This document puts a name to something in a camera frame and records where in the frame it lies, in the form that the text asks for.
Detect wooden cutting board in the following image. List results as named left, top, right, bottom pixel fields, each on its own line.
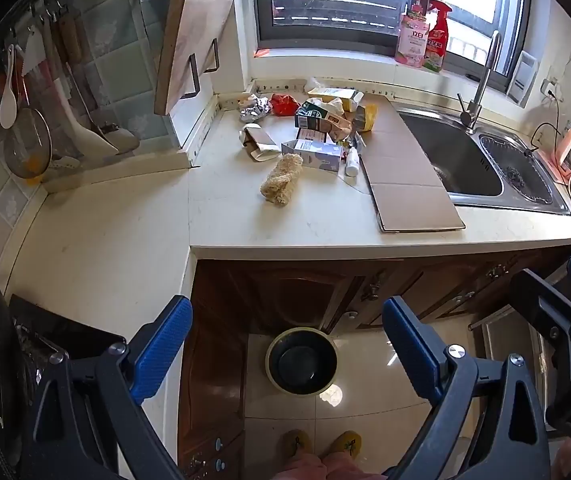
left=154, top=0, right=240, bottom=116

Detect crumpled white paper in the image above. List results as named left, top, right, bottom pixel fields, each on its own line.
left=318, top=96, right=349, bottom=116

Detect black metal board bracket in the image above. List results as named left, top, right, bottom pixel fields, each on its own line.
left=204, top=39, right=221, bottom=75
left=181, top=54, right=201, bottom=100

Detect white plastic holder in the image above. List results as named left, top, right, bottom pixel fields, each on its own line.
left=506, top=52, right=537, bottom=107

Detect steel faucet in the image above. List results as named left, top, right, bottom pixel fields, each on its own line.
left=456, top=30, right=502, bottom=135

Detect round black trash bin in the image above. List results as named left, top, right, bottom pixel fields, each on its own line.
left=265, top=326, right=340, bottom=399

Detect red spray bottle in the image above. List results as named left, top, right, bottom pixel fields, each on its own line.
left=423, top=0, right=453, bottom=73

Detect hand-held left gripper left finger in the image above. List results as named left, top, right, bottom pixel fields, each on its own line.
left=20, top=295, right=193, bottom=480

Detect blue white paper box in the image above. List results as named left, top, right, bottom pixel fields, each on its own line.
left=281, top=139, right=343, bottom=173

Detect pink pants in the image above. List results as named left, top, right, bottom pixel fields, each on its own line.
left=260, top=452, right=389, bottom=480

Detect yellow snack packet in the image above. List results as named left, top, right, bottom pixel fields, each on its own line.
left=353, top=102, right=379, bottom=133

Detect yellow slipper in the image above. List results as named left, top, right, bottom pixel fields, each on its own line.
left=330, top=430, right=363, bottom=460
left=282, top=429, right=311, bottom=458

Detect green and beige milk carton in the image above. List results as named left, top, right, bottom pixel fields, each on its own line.
left=294, top=99, right=333, bottom=131

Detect steel wool scrubber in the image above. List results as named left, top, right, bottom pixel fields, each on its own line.
left=503, top=162, right=529, bottom=186

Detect white plastic turner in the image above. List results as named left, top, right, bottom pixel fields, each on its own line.
left=40, top=35, right=121, bottom=157

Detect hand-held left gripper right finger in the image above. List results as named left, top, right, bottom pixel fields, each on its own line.
left=382, top=296, right=551, bottom=480

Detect crumpled silver foil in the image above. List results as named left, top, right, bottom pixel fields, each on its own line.
left=238, top=94, right=272, bottom=123

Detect metal mesh strainer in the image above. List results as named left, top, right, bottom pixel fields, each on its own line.
left=3, top=107, right=53, bottom=181

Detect brown cardboard sheet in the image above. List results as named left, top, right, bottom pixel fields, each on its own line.
left=348, top=94, right=467, bottom=234

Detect black gas stove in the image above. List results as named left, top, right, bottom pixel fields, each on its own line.
left=8, top=294, right=128, bottom=376

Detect metal utensil rail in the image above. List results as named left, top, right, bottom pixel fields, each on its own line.
left=0, top=0, right=71, bottom=46

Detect brown paper packet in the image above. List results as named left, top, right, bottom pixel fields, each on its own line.
left=326, top=112, right=361, bottom=143

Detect stainless steel sink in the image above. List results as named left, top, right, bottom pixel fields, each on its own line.
left=395, top=100, right=571, bottom=217

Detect black power cable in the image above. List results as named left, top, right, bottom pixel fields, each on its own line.
left=523, top=90, right=566, bottom=158

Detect yellow white paper box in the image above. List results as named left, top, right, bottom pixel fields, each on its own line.
left=306, top=86, right=365, bottom=112

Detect beige loofah sponge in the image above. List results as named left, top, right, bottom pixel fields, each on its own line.
left=260, top=152, right=305, bottom=206

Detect white rice paddle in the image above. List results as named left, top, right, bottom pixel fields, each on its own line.
left=0, top=44, right=18, bottom=130

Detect peach pump bottle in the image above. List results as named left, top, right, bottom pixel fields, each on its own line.
left=553, top=122, right=571, bottom=171

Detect pink soap pump bottle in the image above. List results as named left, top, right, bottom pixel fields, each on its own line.
left=395, top=0, right=432, bottom=68

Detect red snack packet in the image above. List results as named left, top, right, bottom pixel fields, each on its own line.
left=270, top=93, right=300, bottom=117

